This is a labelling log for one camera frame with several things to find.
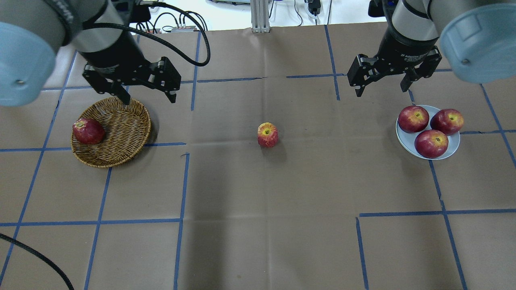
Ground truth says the red apple on plate front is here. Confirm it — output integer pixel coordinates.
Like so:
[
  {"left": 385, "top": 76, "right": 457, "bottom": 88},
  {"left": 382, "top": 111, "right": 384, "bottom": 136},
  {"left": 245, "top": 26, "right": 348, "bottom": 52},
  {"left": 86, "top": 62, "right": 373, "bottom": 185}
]
[{"left": 414, "top": 130, "right": 449, "bottom": 159}]

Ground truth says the light blue plate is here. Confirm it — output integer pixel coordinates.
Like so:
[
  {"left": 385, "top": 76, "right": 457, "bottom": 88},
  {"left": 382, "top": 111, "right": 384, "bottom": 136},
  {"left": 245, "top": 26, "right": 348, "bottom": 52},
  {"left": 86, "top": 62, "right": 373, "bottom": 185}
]
[{"left": 396, "top": 105, "right": 465, "bottom": 160}]

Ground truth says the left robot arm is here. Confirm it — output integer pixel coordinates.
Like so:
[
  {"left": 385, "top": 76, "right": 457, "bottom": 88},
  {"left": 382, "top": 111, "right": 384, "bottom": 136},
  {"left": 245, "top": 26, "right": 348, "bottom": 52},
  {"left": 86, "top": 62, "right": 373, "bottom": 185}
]
[{"left": 0, "top": 0, "right": 181, "bottom": 107}]

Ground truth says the aluminium frame post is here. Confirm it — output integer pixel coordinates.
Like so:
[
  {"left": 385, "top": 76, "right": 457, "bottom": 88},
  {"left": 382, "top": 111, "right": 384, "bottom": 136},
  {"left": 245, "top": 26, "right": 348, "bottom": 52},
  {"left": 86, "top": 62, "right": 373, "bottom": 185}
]
[{"left": 250, "top": 0, "right": 270, "bottom": 33}]

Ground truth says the dark red apple in basket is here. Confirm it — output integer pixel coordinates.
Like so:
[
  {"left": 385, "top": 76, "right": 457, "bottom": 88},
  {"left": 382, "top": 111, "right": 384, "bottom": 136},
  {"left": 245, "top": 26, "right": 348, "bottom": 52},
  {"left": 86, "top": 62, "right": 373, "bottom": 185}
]
[{"left": 73, "top": 118, "right": 106, "bottom": 145}]

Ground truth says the red apple on plate back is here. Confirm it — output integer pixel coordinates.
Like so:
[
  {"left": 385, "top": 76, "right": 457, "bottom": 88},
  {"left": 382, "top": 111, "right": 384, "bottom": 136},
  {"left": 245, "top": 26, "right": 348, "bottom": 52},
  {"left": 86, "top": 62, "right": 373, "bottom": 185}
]
[{"left": 397, "top": 105, "right": 430, "bottom": 134}]

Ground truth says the black braided cable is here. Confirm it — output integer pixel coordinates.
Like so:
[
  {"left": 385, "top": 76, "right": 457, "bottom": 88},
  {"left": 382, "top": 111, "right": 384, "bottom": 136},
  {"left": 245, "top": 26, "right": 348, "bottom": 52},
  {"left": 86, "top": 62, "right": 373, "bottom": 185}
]
[{"left": 83, "top": 2, "right": 211, "bottom": 67}]

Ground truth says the red apple on plate side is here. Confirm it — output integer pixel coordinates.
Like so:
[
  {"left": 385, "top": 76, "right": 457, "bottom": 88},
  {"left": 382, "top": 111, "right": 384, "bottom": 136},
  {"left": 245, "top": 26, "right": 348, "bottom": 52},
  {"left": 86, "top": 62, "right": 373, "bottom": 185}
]
[{"left": 430, "top": 108, "right": 464, "bottom": 136}]

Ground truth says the brown wicker basket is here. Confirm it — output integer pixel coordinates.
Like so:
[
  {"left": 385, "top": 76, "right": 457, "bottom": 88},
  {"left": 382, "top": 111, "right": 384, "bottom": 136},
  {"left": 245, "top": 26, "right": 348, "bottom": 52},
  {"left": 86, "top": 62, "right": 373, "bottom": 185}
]
[{"left": 70, "top": 97, "right": 152, "bottom": 168}]

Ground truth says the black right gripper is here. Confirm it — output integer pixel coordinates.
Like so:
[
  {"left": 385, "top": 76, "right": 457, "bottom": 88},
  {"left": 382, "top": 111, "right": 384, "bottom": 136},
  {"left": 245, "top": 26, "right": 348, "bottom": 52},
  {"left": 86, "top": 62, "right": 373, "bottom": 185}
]
[{"left": 347, "top": 31, "right": 442, "bottom": 97}]

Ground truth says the yellow-red apple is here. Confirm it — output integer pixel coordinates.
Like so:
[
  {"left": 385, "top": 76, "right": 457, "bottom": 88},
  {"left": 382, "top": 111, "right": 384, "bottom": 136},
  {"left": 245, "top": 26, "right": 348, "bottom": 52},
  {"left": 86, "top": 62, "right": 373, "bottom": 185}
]
[{"left": 257, "top": 122, "right": 279, "bottom": 147}]

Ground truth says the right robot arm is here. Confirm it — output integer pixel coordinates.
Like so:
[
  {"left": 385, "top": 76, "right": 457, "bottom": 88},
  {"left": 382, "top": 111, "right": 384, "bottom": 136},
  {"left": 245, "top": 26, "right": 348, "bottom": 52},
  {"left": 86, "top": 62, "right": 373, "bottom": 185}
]
[{"left": 347, "top": 0, "right": 516, "bottom": 97}]

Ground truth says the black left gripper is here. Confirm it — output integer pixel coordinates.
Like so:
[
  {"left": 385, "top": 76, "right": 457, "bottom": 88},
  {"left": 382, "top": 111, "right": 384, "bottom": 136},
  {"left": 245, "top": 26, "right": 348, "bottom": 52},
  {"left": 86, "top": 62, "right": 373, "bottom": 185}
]
[{"left": 83, "top": 32, "right": 182, "bottom": 106}]

